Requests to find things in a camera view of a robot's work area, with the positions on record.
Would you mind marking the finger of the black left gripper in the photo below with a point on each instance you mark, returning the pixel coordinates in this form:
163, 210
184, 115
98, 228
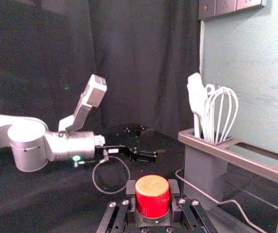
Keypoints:
145, 156
134, 128

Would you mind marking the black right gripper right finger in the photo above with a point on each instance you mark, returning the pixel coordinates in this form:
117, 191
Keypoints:
174, 189

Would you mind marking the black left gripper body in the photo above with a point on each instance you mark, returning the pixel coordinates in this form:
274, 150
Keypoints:
119, 148

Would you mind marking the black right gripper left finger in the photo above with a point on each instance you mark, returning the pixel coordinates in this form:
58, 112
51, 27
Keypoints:
130, 189

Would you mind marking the red cylinder with gold top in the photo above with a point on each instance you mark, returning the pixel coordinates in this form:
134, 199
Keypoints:
152, 196

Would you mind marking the grey utensil rack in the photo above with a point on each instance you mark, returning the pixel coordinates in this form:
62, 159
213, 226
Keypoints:
202, 174

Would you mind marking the black cloth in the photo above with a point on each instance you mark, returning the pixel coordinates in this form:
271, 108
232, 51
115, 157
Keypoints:
141, 60

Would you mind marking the white spatula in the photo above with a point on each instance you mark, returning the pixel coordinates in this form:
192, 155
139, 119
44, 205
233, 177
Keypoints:
196, 97

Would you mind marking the white whisk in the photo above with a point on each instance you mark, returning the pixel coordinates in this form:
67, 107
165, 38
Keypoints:
208, 116

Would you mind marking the grey wall socket panel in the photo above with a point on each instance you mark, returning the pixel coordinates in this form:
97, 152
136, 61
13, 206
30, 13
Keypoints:
226, 7

